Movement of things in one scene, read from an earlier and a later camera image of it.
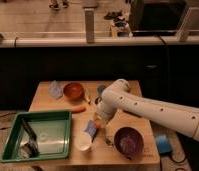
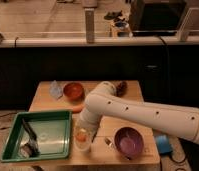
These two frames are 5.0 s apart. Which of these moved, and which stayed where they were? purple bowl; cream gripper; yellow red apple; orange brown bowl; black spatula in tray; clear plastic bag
Moved: cream gripper; yellow red apple
Stayed: orange brown bowl; black spatula in tray; purple bowl; clear plastic bag
